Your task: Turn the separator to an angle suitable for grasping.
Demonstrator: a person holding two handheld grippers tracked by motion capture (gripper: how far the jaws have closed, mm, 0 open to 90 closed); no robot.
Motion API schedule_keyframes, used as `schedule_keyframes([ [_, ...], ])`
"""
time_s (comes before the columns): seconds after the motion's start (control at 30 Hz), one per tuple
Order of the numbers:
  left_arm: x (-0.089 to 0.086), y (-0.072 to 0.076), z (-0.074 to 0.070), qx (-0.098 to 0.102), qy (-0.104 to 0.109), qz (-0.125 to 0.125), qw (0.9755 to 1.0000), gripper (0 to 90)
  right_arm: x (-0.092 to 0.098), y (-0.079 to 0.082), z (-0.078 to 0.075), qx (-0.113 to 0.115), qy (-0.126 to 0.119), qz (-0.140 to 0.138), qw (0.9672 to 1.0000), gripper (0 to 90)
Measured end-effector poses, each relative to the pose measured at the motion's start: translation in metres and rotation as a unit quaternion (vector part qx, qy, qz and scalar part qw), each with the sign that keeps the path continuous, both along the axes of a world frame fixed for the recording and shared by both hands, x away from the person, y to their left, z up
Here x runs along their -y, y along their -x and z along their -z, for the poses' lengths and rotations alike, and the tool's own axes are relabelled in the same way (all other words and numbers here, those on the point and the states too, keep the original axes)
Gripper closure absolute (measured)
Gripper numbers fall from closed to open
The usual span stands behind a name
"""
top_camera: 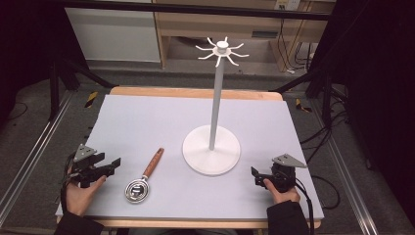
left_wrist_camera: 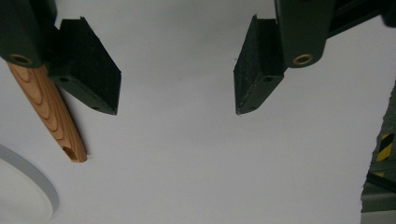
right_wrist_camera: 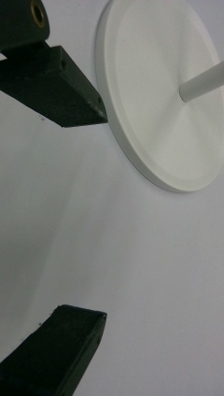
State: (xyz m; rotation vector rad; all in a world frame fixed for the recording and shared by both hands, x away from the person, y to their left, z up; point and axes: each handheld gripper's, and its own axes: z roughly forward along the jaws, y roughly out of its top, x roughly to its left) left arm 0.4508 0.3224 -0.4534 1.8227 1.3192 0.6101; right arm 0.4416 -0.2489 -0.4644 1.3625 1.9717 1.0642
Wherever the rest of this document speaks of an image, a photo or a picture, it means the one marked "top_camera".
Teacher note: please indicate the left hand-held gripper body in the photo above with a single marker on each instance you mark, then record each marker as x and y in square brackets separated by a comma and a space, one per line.
[83, 168]

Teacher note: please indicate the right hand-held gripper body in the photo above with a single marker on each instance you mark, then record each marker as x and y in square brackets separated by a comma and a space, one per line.
[284, 178]

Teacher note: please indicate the white hook rack stand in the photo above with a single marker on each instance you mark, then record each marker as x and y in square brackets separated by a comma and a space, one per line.
[211, 156]

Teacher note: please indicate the person's right hand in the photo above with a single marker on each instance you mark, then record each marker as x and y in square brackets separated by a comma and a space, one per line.
[285, 197]

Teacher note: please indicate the person's left hand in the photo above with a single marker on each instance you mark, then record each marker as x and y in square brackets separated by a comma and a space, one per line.
[80, 199]

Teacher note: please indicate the yellow black striped tape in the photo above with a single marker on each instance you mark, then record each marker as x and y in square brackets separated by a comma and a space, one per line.
[91, 99]
[302, 106]

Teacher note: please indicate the grey table mat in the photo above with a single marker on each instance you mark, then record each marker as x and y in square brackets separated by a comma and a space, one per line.
[156, 130]

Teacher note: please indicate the black metal stand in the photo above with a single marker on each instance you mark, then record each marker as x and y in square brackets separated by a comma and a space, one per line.
[326, 98]
[54, 91]

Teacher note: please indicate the wooden table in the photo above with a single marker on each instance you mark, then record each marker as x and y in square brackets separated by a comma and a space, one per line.
[195, 93]

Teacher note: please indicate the black curtain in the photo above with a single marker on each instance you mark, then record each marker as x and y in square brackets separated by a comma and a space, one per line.
[378, 98]
[29, 49]

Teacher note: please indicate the white cabinet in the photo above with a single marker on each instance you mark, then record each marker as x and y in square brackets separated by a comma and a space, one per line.
[111, 32]

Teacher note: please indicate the wooden desk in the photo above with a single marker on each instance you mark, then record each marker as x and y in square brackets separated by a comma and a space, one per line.
[208, 24]

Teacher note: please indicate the white power strip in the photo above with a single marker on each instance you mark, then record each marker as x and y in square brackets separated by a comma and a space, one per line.
[287, 4]

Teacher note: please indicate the metal floor rail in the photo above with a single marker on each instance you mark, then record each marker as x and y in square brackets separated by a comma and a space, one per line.
[345, 176]
[36, 147]

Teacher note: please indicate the black horizontal frame bar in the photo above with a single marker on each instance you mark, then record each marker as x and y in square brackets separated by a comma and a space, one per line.
[195, 9]

